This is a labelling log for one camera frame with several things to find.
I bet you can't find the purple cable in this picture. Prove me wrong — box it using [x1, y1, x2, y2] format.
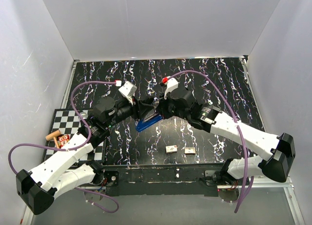
[8, 80, 122, 213]
[167, 70, 254, 213]

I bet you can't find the white staple box left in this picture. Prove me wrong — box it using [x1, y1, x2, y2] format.
[165, 145, 177, 154]

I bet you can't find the red owl toy block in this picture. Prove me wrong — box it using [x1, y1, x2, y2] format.
[58, 134, 70, 148]

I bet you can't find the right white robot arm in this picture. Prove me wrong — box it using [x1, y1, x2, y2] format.
[156, 88, 295, 185]

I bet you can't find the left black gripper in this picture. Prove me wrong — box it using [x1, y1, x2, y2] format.
[106, 95, 153, 128]

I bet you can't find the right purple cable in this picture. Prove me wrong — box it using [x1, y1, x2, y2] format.
[167, 70, 254, 213]

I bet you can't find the blue black stapler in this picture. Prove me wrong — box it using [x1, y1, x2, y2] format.
[136, 113, 162, 132]

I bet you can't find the silver metal knob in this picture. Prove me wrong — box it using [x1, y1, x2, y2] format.
[78, 112, 88, 121]

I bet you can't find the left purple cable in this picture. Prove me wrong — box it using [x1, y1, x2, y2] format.
[8, 80, 122, 213]

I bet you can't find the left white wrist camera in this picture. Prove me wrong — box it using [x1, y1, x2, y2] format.
[118, 81, 137, 105]

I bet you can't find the black white checkerboard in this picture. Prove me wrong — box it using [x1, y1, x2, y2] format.
[48, 109, 107, 169]

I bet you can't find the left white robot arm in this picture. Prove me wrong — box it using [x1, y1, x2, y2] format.
[16, 96, 154, 215]

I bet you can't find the wooden toy hammer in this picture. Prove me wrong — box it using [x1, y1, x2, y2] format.
[45, 130, 61, 149]

